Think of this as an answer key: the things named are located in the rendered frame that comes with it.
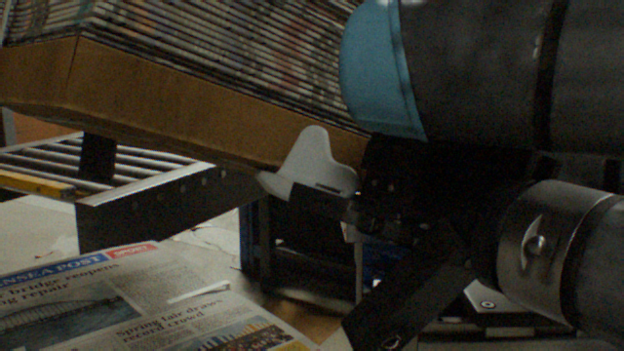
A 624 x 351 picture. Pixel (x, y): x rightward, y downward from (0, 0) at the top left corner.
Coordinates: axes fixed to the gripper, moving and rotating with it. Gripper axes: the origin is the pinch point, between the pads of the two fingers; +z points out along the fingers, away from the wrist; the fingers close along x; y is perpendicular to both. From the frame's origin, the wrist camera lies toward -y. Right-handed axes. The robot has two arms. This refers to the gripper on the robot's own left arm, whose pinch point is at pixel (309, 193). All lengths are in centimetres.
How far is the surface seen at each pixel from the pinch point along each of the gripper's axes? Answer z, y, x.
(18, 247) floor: 268, -81, -61
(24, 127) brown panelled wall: 429, -37, -93
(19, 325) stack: 21.3, -21.3, 12.5
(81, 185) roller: 78, -15, -11
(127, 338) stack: 12.3, -18.5, 5.8
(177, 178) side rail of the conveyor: 71, -9, -26
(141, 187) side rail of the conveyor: 69, -12, -18
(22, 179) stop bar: 80, -17, -1
